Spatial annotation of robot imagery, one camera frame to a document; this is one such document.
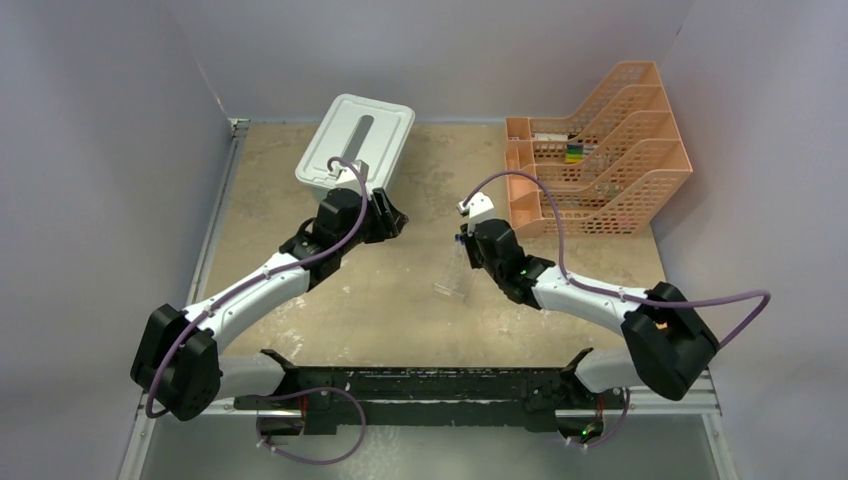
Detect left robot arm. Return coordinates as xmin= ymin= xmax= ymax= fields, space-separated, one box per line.
xmin=130 ymin=188 xmax=409 ymax=421

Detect clear acrylic tube rack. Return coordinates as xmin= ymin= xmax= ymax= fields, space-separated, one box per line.
xmin=433 ymin=241 xmax=476 ymax=302

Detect purple cable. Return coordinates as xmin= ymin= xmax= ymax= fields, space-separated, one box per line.
xmin=145 ymin=156 xmax=367 ymax=465
xmin=460 ymin=170 xmax=772 ymax=452

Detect markers in organizer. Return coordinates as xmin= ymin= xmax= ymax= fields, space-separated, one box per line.
xmin=565 ymin=143 xmax=596 ymax=164

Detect orange plastic file organizer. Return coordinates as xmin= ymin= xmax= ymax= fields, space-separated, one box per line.
xmin=504 ymin=61 xmax=693 ymax=238

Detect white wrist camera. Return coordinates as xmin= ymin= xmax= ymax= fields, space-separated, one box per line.
xmin=332 ymin=160 xmax=369 ymax=195
xmin=457 ymin=191 xmax=497 ymax=236

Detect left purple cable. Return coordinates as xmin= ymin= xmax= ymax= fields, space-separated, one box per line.
xmin=145 ymin=156 xmax=367 ymax=465

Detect white plastic bin lid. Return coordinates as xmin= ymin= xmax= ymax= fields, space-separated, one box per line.
xmin=294 ymin=94 xmax=415 ymax=190

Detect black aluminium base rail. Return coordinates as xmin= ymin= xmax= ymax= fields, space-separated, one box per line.
xmin=135 ymin=365 xmax=722 ymax=437

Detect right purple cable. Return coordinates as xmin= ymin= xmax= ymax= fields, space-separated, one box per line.
xmin=460 ymin=170 xmax=772 ymax=452

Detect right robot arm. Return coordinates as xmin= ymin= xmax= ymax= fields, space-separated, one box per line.
xmin=459 ymin=219 xmax=720 ymax=407

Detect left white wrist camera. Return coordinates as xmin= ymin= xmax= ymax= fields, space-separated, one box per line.
xmin=332 ymin=160 xmax=369 ymax=195

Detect teal plastic bin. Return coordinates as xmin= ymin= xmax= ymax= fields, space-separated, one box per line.
xmin=309 ymin=184 xmax=336 ymax=203

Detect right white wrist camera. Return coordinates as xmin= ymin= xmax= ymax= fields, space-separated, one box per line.
xmin=457 ymin=191 xmax=497 ymax=236

